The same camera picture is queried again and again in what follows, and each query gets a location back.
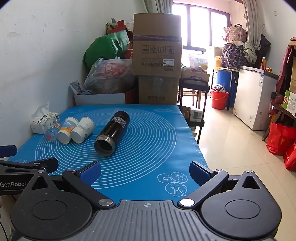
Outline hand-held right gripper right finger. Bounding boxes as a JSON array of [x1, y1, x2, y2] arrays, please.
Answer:
[[177, 161, 269, 210]]

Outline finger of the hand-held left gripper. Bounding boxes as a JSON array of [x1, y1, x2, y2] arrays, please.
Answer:
[[0, 158, 59, 175], [0, 145, 18, 159]]

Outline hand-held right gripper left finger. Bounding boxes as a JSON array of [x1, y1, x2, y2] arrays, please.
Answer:
[[22, 161, 116, 210]]

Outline black thermos cup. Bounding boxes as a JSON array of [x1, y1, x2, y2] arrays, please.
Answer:
[[94, 111, 130, 155]]

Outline clear glass cup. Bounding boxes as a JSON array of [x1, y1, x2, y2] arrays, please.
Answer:
[[43, 117, 62, 141]]

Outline white green printed paper cup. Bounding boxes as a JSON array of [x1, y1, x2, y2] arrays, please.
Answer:
[[71, 117, 96, 143]]

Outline blue yellow printed paper cup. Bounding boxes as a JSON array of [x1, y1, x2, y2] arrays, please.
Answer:
[[57, 117, 79, 144]]

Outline white tissue pack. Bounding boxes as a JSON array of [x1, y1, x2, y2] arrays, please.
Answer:
[[30, 102, 60, 134]]

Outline small white box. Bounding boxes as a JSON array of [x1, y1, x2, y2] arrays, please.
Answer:
[[190, 109, 203, 122]]

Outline blue silicone baking mat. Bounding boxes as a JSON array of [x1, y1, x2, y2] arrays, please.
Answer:
[[8, 104, 210, 202]]

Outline flat white carton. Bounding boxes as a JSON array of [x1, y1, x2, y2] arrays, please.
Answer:
[[74, 92, 126, 106]]

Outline red plastic bucket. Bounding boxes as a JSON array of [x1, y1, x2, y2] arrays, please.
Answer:
[[210, 89, 230, 110]]

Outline small printed packet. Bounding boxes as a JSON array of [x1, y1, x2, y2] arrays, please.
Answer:
[[69, 81, 92, 95]]

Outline red cardboard box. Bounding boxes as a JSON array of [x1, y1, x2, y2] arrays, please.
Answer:
[[125, 88, 139, 105]]

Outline red shopping bag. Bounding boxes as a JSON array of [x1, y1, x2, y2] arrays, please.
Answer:
[[283, 141, 296, 172], [266, 122, 296, 156]]

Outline black metal cart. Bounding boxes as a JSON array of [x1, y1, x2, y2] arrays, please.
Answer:
[[178, 77, 211, 144]]

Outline plain cardboard box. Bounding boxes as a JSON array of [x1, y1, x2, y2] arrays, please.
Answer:
[[138, 75, 179, 105]]

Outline white chest freezer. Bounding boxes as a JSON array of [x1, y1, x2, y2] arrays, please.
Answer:
[[232, 65, 279, 131]]

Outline blue plastic barrel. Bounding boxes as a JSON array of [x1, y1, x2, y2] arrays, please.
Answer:
[[216, 68, 238, 107]]

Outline shallow cardboard tray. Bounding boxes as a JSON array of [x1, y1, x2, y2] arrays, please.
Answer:
[[181, 70, 210, 81]]

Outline dark wooden side table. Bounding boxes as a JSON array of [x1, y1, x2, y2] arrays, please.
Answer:
[[261, 102, 296, 142]]

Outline clear plastic bag red contents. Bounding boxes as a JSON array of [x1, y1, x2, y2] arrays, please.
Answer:
[[83, 57, 135, 94]]

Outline colourful snack pack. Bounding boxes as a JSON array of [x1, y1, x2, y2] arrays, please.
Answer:
[[188, 53, 208, 72]]

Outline green white box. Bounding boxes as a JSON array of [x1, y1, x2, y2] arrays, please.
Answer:
[[282, 90, 296, 116]]

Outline purple floral bag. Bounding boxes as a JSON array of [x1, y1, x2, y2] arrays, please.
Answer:
[[222, 42, 247, 69]]

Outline green plastic bag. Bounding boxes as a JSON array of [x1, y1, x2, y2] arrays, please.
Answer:
[[83, 30, 131, 70]]

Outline pale green cloth bundle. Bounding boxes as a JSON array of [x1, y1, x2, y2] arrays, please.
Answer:
[[243, 42, 258, 63]]

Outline large taped cardboard box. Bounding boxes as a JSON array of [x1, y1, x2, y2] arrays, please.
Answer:
[[132, 13, 183, 78]]

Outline dark red hanging garment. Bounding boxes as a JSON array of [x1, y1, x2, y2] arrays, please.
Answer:
[[276, 37, 296, 99]]

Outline pink checkered bag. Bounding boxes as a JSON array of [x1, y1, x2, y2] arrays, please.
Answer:
[[223, 24, 247, 43]]

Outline dark framed window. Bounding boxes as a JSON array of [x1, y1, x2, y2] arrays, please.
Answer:
[[172, 2, 232, 49]]

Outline red gift bag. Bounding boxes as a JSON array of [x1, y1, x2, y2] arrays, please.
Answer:
[[106, 19, 134, 36]]

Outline beige window curtain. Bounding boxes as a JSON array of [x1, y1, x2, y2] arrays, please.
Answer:
[[242, 0, 262, 58], [141, 0, 174, 15]]

